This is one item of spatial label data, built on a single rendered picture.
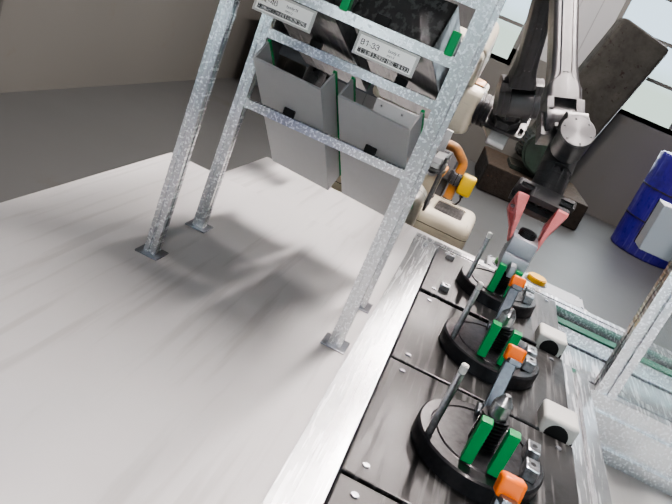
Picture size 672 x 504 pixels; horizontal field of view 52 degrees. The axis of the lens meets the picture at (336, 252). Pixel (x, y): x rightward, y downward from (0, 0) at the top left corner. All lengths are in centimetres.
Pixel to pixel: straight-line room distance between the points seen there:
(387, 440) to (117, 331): 38
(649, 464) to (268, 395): 59
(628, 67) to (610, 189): 139
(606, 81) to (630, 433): 658
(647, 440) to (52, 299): 86
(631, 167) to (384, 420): 751
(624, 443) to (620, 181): 710
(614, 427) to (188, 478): 65
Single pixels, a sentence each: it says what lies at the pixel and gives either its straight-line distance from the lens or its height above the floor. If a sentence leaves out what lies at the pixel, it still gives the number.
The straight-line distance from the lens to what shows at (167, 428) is 78.
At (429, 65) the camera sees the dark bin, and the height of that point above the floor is 128.
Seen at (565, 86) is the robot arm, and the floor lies 132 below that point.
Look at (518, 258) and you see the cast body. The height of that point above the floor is 106.
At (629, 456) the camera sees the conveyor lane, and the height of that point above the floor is 89.
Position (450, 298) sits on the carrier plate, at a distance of 110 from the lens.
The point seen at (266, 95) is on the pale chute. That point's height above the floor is 113.
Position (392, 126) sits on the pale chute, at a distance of 106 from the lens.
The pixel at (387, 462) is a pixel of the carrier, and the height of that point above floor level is 97.
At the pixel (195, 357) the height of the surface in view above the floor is 86.
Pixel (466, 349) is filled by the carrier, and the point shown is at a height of 99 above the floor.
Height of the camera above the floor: 136
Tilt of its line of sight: 21 degrees down
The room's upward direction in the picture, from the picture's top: 23 degrees clockwise
